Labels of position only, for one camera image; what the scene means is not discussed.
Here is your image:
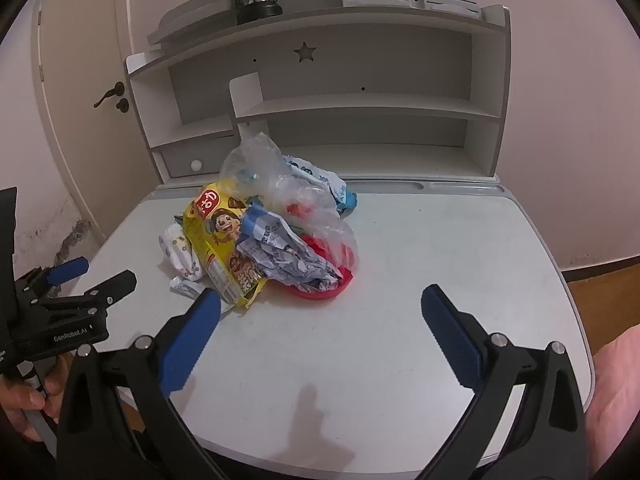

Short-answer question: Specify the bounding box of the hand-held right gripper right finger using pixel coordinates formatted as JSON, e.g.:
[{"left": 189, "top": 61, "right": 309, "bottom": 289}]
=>
[{"left": 420, "top": 284, "right": 588, "bottom": 480}]

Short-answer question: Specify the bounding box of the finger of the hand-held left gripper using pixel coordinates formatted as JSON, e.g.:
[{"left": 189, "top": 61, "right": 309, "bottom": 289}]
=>
[
  {"left": 37, "top": 270, "right": 138, "bottom": 312},
  {"left": 27, "top": 256, "right": 90, "bottom": 296}
]

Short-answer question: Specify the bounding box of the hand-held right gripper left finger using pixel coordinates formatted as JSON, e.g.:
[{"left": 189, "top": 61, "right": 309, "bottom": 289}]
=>
[{"left": 56, "top": 288, "right": 236, "bottom": 480}]

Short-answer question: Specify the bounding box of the red plastic lid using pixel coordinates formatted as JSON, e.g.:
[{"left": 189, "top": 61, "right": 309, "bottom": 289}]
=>
[{"left": 270, "top": 232, "right": 360, "bottom": 303}]

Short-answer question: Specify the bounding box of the person's left hand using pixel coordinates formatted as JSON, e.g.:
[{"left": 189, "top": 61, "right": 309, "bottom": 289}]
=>
[{"left": 0, "top": 350, "right": 71, "bottom": 443}]

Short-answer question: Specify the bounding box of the small white sachet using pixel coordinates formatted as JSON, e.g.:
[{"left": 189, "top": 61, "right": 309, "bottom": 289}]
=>
[{"left": 170, "top": 276, "right": 233, "bottom": 313}]

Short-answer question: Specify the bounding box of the white patterned wrapper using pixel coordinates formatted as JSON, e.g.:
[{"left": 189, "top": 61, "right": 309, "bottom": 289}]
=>
[{"left": 159, "top": 221, "right": 205, "bottom": 281}]

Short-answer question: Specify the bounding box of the yellow cartoon snack packet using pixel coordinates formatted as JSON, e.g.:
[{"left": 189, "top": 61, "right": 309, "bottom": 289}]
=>
[{"left": 181, "top": 182, "right": 268, "bottom": 308}]

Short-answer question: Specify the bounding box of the crumpled blue white wrapper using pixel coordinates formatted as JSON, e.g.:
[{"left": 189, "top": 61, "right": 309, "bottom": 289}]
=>
[{"left": 235, "top": 204, "right": 343, "bottom": 293}]

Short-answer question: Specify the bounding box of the cream door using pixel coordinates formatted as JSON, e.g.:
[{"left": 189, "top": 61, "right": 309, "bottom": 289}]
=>
[{"left": 31, "top": 0, "right": 166, "bottom": 266}]

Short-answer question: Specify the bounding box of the grey hutch drawer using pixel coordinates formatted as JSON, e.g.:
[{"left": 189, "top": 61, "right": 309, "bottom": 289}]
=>
[{"left": 161, "top": 136, "right": 238, "bottom": 179}]

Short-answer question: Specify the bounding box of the person's leg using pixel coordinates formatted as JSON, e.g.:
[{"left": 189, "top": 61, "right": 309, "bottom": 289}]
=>
[{"left": 585, "top": 322, "right": 640, "bottom": 476}]

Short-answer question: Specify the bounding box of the clear plastic bag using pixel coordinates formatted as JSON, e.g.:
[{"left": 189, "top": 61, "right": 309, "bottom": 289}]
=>
[{"left": 218, "top": 132, "right": 361, "bottom": 281}]

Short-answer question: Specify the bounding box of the blue edged white packet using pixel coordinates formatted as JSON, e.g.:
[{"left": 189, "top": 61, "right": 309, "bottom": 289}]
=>
[{"left": 280, "top": 154, "right": 358, "bottom": 218}]

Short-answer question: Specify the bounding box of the white desk hutch shelf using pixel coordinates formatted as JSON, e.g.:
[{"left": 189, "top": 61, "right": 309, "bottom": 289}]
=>
[{"left": 125, "top": 4, "right": 512, "bottom": 183}]

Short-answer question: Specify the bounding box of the dark door handle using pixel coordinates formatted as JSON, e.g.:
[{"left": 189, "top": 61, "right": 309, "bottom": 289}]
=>
[{"left": 93, "top": 81, "right": 126, "bottom": 108}]

